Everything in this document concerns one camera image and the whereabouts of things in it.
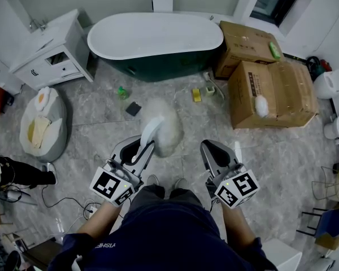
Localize plain cardboard box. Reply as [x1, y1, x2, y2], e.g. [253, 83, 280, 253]
[213, 20, 286, 80]

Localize white power strip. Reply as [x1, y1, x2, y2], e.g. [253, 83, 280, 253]
[84, 204, 99, 219]

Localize white vanity cabinet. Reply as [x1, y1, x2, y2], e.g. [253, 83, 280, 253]
[10, 8, 94, 90]

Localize white and green bathtub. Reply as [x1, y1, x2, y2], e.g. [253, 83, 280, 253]
[86, 12, 224, 82]

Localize white kettle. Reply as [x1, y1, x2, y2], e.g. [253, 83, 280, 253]
[313, 68, 339, 100]

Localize chrome basin faucet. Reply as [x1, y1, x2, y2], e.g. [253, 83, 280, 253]
[29, 18, 47, 32]

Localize cream cushion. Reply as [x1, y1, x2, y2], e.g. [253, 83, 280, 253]
[27, 116, 52, 149]

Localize wire basket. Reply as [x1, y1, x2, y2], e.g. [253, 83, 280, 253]
[311, 166, 339, 202]

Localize black coiled cable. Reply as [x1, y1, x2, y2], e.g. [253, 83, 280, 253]
[306, 55, 325, 80]

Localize person's right forearm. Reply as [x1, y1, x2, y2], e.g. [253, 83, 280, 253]
[220, 200, 257, 248]

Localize plastic-wrapped cardboard box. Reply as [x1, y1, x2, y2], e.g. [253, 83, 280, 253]
[228, 60, 320, 129]

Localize black floor cable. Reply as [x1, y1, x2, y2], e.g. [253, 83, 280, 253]
[41, 179, 102, 217]

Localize fried egg pillow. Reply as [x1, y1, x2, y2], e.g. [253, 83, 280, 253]
[33, 86, 52, 112]

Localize person's dark trousers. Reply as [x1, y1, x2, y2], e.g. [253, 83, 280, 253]
[129, 184, 205, 217]

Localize blue bag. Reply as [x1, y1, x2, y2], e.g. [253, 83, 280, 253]
[313, 207, 339, 251]

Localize small white fluffy duster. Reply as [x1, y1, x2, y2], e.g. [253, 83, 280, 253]
[254, 95, 270, 118]

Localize person's right shoe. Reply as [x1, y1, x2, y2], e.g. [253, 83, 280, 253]
[173, 178, 189, 191]

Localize white floor appliance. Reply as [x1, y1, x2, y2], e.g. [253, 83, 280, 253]
[0, 51, 25, 95]

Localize white long-handled scrubber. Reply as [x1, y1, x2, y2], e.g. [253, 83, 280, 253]
[202, 71, 225, 100]

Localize black metal stool frame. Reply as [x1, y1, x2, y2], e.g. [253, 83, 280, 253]
[295, 207, 328, 237]

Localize white box stool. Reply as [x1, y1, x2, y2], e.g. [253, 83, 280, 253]
[262, 238, 303, 271]

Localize person's left forearm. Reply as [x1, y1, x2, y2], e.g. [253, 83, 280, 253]
[76, 199, 125, 239]

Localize white round appliance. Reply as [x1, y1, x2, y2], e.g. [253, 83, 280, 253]
[324, 114, 339, 140]

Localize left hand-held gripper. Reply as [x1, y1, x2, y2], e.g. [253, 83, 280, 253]
[89, 135, 157, 208]

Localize dark window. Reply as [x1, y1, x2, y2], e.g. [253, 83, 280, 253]
[250, 0, 303, 27]

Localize grey beanbag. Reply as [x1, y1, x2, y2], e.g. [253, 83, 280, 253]
[19, 86, 68, 163]

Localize person's dark blue shirt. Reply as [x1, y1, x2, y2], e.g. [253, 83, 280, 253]
[47, 204, 277, 271]

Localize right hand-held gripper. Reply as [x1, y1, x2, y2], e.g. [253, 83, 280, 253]
[199, 139, 261, 209]

